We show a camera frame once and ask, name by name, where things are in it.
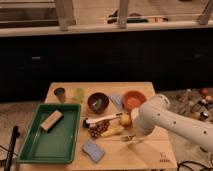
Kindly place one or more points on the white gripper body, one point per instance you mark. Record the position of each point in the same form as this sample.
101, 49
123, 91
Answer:
139, 138

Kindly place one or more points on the silver metal fork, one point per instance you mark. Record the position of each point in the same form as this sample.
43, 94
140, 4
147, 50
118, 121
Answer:
128, 138

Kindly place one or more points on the white plastic cup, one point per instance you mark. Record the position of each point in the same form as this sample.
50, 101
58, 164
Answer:
134, 115

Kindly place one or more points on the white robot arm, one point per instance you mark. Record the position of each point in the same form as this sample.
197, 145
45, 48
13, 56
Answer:
155, 112

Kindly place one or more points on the green translucent plastic cup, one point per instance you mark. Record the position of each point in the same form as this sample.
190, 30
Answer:
78, 95

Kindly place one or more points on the dark metal cup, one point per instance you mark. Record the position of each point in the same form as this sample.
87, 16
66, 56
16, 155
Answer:
60, 94

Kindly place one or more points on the yellow toy banana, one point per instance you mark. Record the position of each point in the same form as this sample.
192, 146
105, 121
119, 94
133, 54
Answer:
113, 131

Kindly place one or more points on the yellow toy lemon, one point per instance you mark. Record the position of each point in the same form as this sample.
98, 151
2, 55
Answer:
125, 120

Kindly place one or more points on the orange bowl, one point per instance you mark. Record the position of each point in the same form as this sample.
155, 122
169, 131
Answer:
133, 99

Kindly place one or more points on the toy grape bunch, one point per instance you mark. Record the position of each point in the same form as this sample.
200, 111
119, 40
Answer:
98, 129

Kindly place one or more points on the grey blue cloth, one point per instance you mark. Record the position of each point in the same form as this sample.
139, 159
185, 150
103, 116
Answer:
117, 101

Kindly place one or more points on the blue sponge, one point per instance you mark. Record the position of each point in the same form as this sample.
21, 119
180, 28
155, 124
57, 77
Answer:
93, 150

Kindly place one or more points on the dark brown bowl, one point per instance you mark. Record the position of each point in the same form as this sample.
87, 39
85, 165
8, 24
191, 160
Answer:
98, 102

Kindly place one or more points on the pile of bottles on floor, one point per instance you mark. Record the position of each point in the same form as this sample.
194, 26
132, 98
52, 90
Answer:
199, 108

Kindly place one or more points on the green plastic tray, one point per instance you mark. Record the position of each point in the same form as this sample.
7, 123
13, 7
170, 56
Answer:
57, 145

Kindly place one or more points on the wooden block in tray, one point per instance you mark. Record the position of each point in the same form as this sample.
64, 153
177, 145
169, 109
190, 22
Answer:
48, 123

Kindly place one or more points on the black stand pole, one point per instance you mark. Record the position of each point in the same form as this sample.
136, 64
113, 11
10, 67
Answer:
8, 161

